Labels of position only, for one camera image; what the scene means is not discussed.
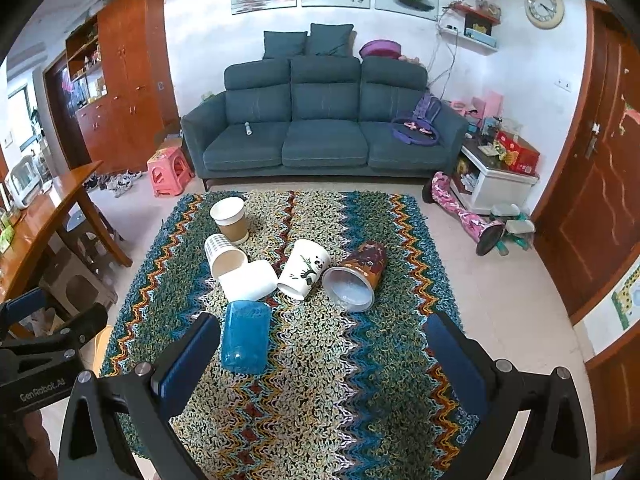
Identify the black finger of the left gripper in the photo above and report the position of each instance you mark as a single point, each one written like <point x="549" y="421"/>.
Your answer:
<point x="73" y="335"/>
<point x="14" y="310"/>

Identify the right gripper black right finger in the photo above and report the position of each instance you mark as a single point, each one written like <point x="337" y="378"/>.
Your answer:
<point x="554" y="444"/>

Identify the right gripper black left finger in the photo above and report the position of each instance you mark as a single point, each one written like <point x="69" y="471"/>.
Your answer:
<point x="93" y="445"/>

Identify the blue translucent plastic cup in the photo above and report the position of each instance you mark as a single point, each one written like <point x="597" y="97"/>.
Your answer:
<point x="245" y="337"/>

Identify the white cup with grid print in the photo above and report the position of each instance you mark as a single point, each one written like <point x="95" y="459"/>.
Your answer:
<point x="222" y="256"/>

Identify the plain white paper cup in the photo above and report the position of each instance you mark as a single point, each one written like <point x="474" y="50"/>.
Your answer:
<point x="252" y="281"/>

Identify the brown kraft paper cup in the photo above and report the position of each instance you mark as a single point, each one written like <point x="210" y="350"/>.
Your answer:
<point x="230" y="217"/>

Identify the white panda print cup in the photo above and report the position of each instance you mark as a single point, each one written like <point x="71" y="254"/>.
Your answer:
<point x="305" y="265"/>

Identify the brown clear plastic cup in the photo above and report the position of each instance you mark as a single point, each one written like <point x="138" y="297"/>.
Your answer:
<point x="352" y="283"/>

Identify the wooden dining table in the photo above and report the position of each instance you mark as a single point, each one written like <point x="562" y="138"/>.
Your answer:
<point x="40" y="221"/>

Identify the pink plastic stool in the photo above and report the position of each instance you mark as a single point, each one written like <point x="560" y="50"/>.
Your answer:
<point x="169" y="172"/>

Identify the pink patterned hoverboard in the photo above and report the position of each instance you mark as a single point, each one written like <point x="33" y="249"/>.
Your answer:
<point x="486" y="234"/>

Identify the brown wooden door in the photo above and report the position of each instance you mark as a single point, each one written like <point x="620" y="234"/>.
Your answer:
<point x="588" y="219"/>

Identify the colourful zigzag shaggy rug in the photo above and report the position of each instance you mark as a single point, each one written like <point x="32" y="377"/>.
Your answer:
<point x="344" y="395"/>

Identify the red-brown wooden cabinet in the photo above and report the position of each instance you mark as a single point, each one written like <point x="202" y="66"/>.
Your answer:
<point x="119" y="129"/>

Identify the white side table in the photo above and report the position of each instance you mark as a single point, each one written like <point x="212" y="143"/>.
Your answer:
<point x="481" y="182"/>

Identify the red gift box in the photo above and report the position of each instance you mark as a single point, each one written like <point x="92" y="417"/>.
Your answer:
<point x="516" y="153"/>

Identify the teal three-seat sofa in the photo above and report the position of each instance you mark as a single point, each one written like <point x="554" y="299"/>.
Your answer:
<point x="317" y="116"/>

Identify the left teal cushion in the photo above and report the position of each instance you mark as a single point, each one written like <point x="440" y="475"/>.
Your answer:
<point x="284" y="44"/>

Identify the teal cushion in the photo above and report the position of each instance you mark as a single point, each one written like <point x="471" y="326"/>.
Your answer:
<point x="329" y="40"/>
<point x="284" y="44"/>

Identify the purple bag on sofa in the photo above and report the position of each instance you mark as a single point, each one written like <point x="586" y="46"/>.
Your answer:
<point x="419" y="128"/>

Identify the right teal cushion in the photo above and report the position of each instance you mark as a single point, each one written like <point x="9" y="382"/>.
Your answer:
<point x="329" y="40"/>

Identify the purple basin behind sofa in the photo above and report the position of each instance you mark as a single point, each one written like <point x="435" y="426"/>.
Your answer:
<point x="383" y="48"/>

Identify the wall shelf with items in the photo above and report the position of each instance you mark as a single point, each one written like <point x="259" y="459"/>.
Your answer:
<point x="471" y="23"/>

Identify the round wall clock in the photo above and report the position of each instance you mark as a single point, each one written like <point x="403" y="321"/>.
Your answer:
<point x="545" y="14"/>

